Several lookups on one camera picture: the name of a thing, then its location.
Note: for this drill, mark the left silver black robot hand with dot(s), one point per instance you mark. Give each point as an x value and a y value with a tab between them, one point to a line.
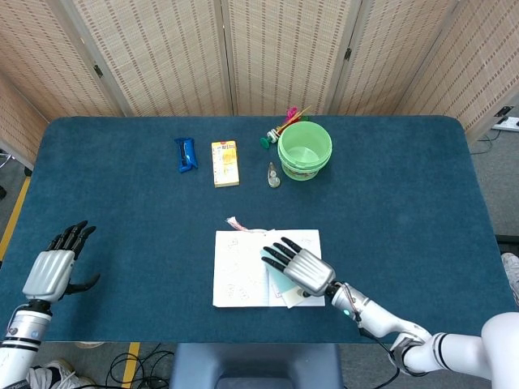
48	275

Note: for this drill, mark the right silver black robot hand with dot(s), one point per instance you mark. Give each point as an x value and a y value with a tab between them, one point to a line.
310	273

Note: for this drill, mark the teal white bookmark with tassel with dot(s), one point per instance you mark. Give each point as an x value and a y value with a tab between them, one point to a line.
292	300

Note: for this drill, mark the white stamped exercise book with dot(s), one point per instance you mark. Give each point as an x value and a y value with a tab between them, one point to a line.
239	267

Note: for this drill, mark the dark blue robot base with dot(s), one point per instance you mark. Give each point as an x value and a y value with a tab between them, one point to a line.
255	364

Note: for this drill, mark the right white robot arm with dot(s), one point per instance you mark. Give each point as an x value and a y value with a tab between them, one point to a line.
385	320

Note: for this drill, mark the white shoe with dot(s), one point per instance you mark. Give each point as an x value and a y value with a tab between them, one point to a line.
57	370
511	275

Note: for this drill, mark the clear correction tape dispenser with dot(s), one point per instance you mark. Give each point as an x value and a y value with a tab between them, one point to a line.
273	178

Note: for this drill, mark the blue felt table cover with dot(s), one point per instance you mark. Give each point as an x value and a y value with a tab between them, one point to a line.
121	202

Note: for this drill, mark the green plastic bucket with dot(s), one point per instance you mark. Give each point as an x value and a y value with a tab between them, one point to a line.
304	150

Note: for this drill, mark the yellow cardboard box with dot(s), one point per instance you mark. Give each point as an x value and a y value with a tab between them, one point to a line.
225	164

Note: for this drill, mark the colourful toy with green cap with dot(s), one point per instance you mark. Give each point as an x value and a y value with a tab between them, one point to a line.
265	142

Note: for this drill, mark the pink yellow stick toy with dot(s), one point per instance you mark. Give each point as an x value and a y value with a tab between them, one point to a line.
292	113

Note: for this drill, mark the blue snack packet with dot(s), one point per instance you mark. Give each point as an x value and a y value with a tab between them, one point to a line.
186	156

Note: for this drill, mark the black flat floor object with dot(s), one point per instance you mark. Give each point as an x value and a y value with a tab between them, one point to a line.
509	239

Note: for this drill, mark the woven folding screen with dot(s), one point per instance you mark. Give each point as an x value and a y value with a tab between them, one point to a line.
162	61

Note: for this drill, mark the white power strip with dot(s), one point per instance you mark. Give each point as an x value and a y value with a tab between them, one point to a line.
509	123

